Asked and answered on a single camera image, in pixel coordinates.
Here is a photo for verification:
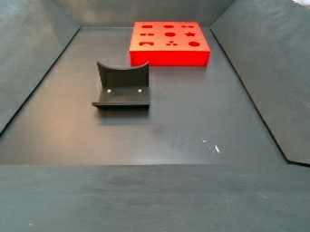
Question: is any black curved holder bracket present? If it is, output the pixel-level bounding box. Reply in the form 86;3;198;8
92;63;150;109

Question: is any red shape sorter block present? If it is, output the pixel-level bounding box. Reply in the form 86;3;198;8
130;22;211;66

